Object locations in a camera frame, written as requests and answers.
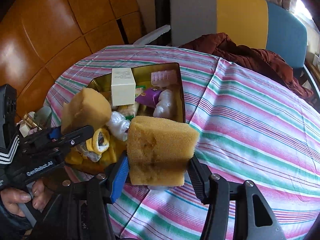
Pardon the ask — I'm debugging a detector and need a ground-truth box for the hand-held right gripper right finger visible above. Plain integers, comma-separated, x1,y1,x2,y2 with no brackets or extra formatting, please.
186,156,286,240

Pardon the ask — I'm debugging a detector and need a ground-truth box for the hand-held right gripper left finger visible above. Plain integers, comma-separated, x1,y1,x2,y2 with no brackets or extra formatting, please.
47,152,129,240

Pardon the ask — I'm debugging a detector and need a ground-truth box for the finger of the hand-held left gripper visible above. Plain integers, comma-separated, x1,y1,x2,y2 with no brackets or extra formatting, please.
23,125,95,156
18,127,62,151

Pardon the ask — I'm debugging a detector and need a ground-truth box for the yellow and white sock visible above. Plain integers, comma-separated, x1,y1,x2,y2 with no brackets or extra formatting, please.
86,127,111,161

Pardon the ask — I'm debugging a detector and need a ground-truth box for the small yellow sponge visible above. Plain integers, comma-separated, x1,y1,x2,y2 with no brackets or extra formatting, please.
61,87,112,136

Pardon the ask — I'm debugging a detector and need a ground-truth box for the large yellow sponge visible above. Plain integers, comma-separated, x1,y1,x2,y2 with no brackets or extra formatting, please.
126,116,200,188

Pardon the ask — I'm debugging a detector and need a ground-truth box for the clear plastic bag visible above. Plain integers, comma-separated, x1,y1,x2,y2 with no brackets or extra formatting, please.
153,89,179,118
107,111,131,142

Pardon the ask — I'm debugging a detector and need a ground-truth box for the snack packet with yellow label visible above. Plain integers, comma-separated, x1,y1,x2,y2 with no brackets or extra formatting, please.
117,103,140,120

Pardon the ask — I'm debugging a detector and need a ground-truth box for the cream box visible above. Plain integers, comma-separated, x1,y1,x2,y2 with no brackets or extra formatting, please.
111,68,137,106

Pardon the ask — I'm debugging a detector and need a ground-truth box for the gold tin box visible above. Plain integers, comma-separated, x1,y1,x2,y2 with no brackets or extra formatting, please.
64,62,186,176

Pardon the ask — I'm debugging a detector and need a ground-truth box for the purple packet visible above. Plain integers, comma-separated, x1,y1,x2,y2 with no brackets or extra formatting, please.
135,88,163,109

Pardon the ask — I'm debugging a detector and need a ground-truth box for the pink packet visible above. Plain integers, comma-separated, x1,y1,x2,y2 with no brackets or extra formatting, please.
151,70,179,89

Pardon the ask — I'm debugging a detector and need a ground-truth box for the person's left hand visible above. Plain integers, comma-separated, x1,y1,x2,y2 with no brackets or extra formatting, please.
0,179,52,217

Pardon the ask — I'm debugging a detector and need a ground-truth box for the grey glass jar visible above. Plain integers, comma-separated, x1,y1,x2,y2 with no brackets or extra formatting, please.
32,106,52,128

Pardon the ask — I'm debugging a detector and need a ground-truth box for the brass-coloured bottle top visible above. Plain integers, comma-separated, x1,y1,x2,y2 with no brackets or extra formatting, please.
23,113,42,131

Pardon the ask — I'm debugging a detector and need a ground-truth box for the striped tablecloth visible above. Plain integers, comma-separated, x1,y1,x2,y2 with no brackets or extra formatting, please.
44,44,320,240

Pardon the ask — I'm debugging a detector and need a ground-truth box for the wooden wardrobe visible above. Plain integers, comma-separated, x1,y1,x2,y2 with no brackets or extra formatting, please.
0,0,146,123

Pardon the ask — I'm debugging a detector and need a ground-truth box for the dark red jacket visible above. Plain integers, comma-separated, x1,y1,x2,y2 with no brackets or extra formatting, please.
179,32,314,99

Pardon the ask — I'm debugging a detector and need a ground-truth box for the grey yellow blue chair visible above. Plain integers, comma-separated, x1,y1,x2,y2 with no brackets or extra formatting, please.
132,0,320,98

